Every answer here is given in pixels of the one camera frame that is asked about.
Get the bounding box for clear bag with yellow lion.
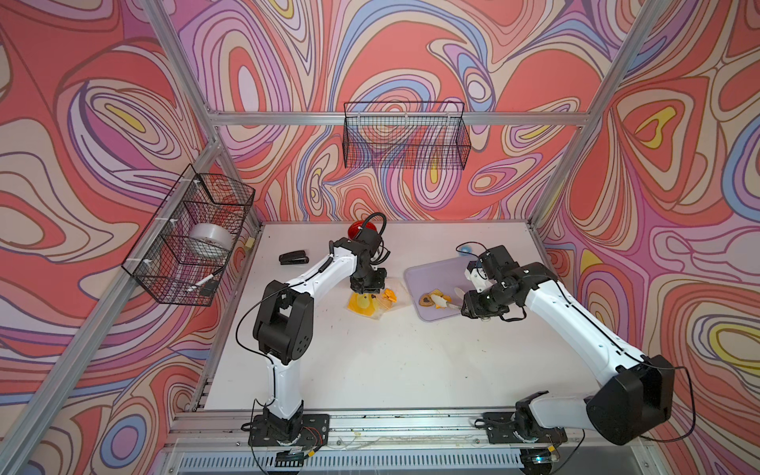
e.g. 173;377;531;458
346;283;404;320

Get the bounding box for steel tongs with silicone tips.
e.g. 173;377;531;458
433;287;466;311

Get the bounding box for heart shaped chocolate cookie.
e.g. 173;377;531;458
419;294;437;308

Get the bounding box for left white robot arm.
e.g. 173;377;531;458
251;212;390;445

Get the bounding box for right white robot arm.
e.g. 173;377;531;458
460;245;676;445

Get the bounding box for red cylindrical cup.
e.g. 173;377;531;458
348;221;376;239

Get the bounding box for lilac plastic tray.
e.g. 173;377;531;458
404;256;474;323

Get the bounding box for white marker in basket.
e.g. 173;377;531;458
185;273;215;292

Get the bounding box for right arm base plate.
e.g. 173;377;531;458
473;411;568;445

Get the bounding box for black wire basket at back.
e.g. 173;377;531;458
342;99;472;170

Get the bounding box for black wire basket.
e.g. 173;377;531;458
342;99;472;170
122;165;255;307

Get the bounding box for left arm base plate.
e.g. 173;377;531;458
241;412;331;474

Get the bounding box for black wire basket on left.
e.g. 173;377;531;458
122;165;255;307

